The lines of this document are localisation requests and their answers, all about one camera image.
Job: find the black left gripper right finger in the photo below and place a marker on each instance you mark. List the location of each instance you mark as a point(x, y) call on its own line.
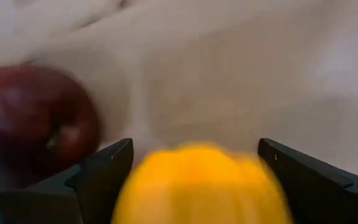
point(315, 193)

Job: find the dark red apple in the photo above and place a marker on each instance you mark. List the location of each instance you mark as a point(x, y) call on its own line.
point(33, 118)

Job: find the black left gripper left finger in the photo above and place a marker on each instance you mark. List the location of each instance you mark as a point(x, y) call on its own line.
point(98, 180)

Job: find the yellow bell pepper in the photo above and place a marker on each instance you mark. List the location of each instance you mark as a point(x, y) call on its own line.
point(200, 186)

